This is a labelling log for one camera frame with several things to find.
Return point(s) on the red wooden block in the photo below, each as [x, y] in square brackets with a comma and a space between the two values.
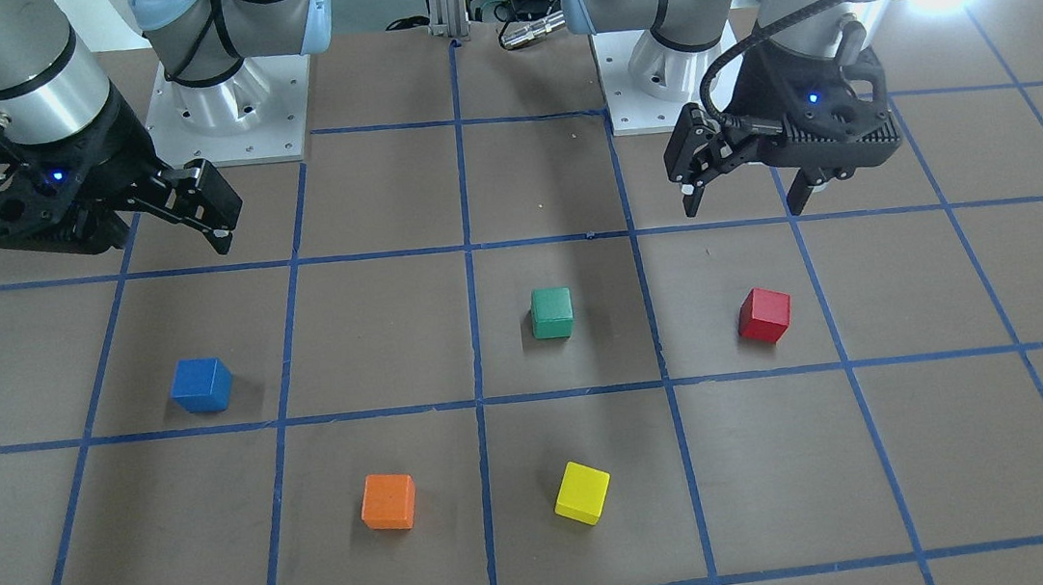
[765, 315]

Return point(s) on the blue wooden block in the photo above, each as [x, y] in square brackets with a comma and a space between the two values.
[201, 385]

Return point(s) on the orange wooden block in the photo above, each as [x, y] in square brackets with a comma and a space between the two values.
[388, 501]

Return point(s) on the yellow wooden block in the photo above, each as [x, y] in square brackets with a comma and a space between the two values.
[583, 491]

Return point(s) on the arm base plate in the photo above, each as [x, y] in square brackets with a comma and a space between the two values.
[646, 85]
[257, 117]

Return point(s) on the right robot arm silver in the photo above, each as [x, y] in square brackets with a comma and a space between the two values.
[52, 85]

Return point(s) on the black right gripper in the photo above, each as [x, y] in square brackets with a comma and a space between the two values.
[121, 141]

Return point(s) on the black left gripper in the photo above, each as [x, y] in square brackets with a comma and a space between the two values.
[760, 88]

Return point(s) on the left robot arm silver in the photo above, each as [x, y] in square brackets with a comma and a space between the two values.
[807, 27]

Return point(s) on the green wooden block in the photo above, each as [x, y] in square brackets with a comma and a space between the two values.
[552, 313]

